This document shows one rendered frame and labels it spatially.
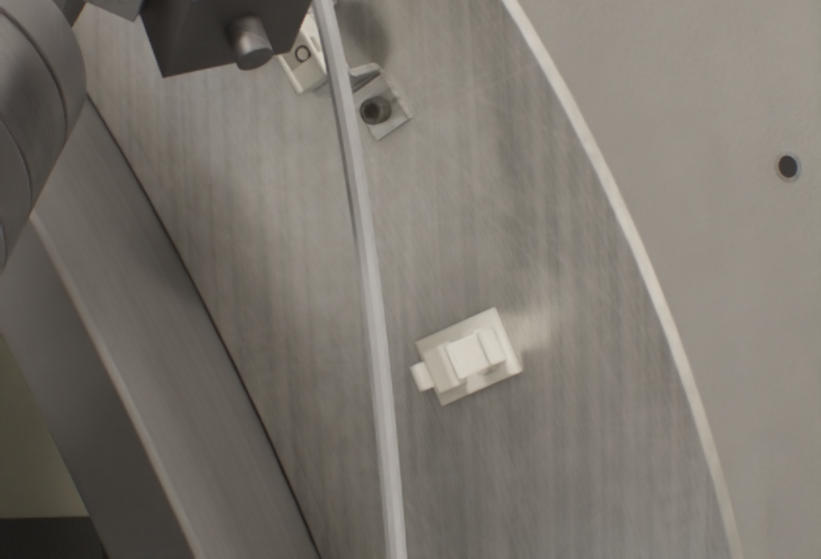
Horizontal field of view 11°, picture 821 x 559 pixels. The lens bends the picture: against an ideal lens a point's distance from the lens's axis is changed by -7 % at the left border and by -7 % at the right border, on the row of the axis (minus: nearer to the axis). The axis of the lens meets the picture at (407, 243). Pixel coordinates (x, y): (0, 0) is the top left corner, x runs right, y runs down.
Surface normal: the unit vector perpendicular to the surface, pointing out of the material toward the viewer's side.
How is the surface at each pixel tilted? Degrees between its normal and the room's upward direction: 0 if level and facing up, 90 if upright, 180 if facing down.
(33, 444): 90
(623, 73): 90
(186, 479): 67
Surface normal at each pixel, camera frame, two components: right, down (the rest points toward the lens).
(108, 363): 0.20, -0.18
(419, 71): -0.47, 0.17
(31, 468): 0.20, 0.15
